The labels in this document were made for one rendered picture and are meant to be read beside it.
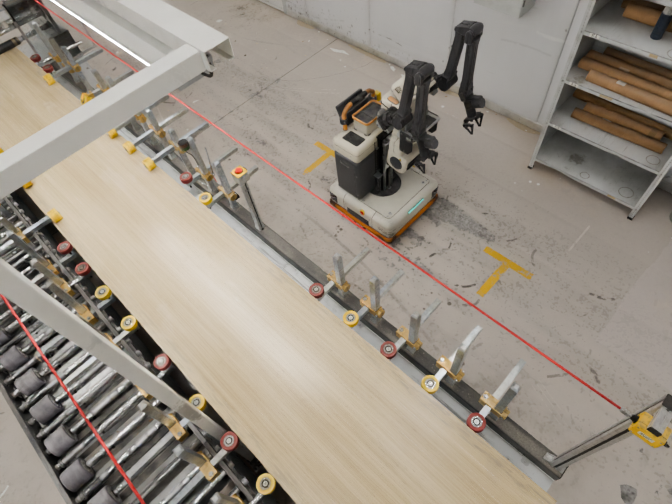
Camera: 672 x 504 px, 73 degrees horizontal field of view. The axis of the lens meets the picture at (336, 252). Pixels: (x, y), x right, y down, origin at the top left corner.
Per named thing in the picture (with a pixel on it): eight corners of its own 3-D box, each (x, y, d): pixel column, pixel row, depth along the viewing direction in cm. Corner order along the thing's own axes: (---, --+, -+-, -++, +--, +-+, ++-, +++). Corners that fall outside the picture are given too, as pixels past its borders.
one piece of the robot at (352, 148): (337, 196, 372) (326, 114, 303) (381, 158, 391) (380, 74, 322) (367, 217, 357) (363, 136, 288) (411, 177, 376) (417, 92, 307)
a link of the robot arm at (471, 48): (476, 20, 240) (464, 30, 237) (486, 23, 238) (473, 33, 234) (466, 89, 276) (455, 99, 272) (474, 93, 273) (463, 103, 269)
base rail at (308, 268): (62, 66, 433) (55, 57, 425) (564, 467, 210) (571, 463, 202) (54, 70, 431) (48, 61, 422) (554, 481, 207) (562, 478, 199)
